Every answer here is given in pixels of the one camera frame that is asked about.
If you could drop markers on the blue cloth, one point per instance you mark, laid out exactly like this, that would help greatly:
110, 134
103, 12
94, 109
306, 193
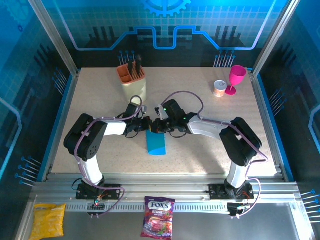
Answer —
156, 145

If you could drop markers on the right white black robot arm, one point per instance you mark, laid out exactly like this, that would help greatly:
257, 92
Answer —
242, 145

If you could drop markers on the cream knife block orange top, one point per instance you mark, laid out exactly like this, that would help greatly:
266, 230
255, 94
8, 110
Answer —
132, 87

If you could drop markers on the orange drink can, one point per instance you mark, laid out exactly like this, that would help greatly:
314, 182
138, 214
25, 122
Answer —
219, 90

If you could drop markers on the pink plastic goblet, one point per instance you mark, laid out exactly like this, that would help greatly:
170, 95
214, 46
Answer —
237, 75

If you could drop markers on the purple candy bag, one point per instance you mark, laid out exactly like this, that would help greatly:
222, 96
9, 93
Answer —
157, 217

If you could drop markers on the left small circuit board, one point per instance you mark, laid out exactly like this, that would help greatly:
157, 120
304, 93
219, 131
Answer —
96, 205

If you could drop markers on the small circuit board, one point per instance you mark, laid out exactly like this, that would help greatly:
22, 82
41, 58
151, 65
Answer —
96, 205
235, 208

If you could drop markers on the right small circuit board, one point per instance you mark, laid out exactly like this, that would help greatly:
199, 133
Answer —
235, 208

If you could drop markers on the yellow snack bag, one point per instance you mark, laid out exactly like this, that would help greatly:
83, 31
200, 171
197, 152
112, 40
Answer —
48, 221

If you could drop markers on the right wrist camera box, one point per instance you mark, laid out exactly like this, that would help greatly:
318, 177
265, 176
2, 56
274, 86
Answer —
161, 113

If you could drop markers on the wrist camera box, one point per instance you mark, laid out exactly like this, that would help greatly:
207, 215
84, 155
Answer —
161, 113
144, 110

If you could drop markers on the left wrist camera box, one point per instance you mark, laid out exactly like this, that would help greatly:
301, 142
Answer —
144, 110

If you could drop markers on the aluminium front frame rail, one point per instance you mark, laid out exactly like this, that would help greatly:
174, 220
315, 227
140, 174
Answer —
162, 187

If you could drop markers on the left table side rail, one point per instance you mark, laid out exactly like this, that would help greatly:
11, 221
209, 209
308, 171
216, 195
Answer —
65, 100

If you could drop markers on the table side rail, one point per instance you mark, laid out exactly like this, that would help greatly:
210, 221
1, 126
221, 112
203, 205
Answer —
263, 105
65, 100

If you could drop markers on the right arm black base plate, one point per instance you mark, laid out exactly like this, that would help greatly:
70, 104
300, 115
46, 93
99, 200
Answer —
216, 191

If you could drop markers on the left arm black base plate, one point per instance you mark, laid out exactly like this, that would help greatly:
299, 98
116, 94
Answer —
82, 193

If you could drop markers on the right table side rail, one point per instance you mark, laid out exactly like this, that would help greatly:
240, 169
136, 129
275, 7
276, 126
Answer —
263, 105

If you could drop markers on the left aluminium frame post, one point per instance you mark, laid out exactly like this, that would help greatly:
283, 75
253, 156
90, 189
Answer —
55, 37

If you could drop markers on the aluminium frame post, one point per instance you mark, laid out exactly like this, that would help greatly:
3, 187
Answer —
273, 37
55, 37

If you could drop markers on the right aluminium frame post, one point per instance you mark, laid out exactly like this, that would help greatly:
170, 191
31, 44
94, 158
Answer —
273, 37

